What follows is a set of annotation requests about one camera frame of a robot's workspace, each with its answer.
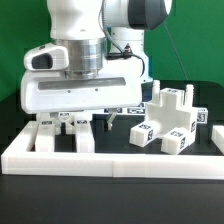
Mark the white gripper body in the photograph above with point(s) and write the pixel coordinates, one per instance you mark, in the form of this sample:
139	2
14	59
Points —
45	87

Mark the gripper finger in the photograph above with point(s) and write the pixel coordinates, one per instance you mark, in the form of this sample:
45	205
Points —
54	116
109	120

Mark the white chair back frame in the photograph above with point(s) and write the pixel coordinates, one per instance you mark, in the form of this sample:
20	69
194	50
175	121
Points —
75	124

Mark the white chair seat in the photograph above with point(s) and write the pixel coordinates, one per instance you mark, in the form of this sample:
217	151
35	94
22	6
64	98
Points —
172	108

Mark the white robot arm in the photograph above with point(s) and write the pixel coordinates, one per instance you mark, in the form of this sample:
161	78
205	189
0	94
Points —
74	72

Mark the white sheet with markers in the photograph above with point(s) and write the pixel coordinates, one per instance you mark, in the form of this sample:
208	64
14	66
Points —
133	110

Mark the white U-shaped fence frame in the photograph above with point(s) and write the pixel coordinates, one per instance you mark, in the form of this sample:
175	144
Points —
20	159

